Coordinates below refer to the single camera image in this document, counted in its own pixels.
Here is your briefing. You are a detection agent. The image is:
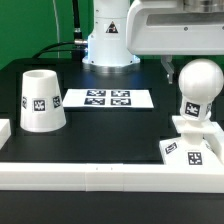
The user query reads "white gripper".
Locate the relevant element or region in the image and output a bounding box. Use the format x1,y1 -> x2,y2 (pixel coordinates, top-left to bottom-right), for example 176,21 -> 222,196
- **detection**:
126,0 -> 224,84

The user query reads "white lamp bulb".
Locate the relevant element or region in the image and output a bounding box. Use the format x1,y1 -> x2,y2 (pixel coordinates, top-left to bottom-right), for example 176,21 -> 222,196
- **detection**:
178,59 -> 224,121

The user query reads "white lamp base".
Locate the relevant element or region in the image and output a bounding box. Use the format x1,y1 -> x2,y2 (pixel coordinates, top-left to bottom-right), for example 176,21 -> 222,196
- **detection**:
159,116 -> 224,167

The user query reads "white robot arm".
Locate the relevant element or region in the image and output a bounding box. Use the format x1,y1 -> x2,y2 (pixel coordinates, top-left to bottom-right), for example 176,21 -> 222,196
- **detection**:
83,0 -> 224,80

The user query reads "white lamp shade cone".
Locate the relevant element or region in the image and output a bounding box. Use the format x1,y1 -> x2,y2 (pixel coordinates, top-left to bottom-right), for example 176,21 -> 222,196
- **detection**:
20,69 -> 66,133

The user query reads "white marker card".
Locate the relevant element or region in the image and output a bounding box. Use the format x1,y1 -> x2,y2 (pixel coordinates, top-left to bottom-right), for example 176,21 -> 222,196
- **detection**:
63,89 -> 154,109

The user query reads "black pole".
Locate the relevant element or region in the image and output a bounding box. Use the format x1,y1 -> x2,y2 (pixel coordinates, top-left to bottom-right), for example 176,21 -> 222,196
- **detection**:
72,0 -> 82,39

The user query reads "black cable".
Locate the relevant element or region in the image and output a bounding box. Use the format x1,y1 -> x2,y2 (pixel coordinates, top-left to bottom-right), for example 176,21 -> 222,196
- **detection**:
32,39 -> 88,60

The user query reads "white fence front wall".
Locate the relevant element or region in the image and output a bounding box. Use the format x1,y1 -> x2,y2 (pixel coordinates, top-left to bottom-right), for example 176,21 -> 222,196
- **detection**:
0,162 -> 224,193

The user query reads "white fence wall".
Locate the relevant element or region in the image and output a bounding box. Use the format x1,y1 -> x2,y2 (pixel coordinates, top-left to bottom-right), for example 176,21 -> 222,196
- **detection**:
0,162 -> 224,193
0,119 -> 11,150

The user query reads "white thin cable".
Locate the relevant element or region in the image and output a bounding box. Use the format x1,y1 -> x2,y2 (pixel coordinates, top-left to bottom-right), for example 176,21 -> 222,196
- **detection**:
52,0 -> 62,59

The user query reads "white fence left wall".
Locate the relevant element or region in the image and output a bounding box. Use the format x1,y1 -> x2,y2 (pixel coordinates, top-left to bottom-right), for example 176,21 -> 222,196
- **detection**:
0,119 -> 11,150

